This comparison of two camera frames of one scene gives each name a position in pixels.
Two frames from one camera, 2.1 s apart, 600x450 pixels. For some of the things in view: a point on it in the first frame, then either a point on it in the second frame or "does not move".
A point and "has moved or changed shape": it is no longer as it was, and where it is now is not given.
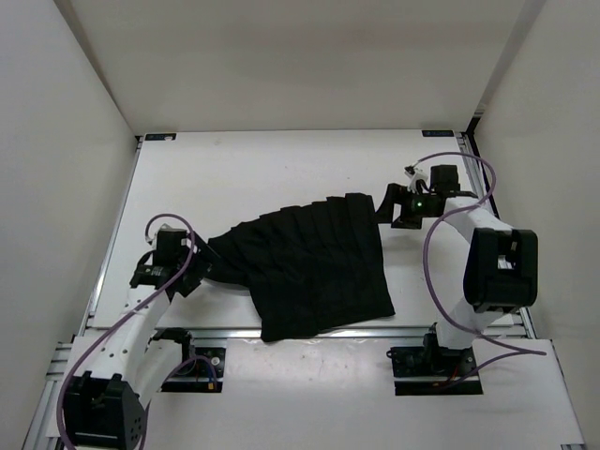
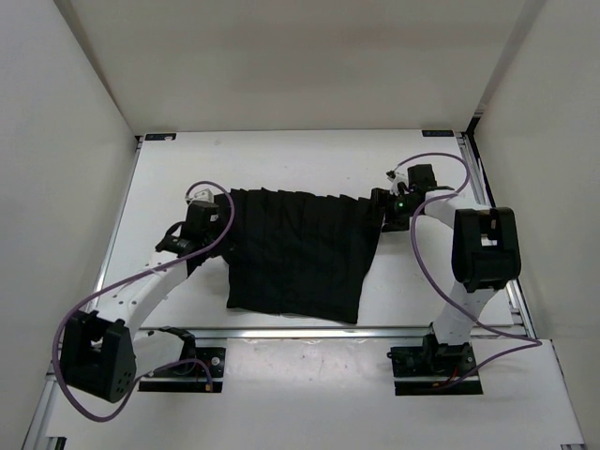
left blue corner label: [160, 137] does not move
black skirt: [307, 267] has moved or changed shape
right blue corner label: [438, 133] does not move
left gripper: [209, 260] -> [217, 221]
